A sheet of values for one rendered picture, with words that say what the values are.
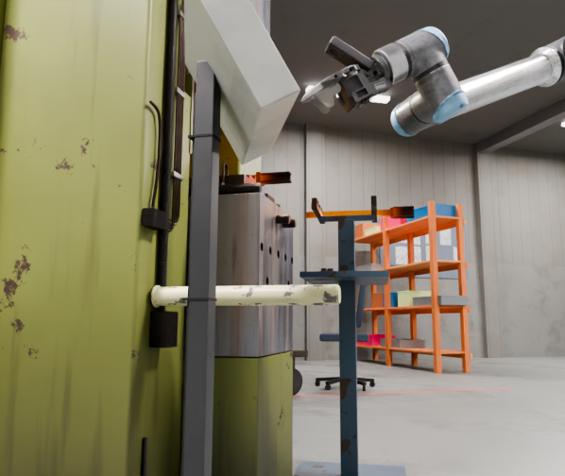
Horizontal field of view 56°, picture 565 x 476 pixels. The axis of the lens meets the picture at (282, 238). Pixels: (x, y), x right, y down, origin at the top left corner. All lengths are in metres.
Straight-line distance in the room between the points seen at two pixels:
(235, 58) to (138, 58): 0.49
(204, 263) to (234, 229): 0.47
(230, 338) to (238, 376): 0.10
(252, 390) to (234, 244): 0.39
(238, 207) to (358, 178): 7.58
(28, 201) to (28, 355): 0.37
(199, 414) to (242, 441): 0.47
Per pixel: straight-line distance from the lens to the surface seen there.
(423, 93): 1.37
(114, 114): 1.39
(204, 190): 1.05
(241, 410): 1.47
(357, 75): 1.28
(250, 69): 0.97
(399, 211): 2.18
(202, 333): 1.02
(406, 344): 7.31
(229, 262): 1.48
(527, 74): 1.72
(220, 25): 1.00
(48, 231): 1.42
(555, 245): 11.01
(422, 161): 9.69
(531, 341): 10.46
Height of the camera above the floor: 0.56
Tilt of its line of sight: 9 degrees up
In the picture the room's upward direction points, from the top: straight up
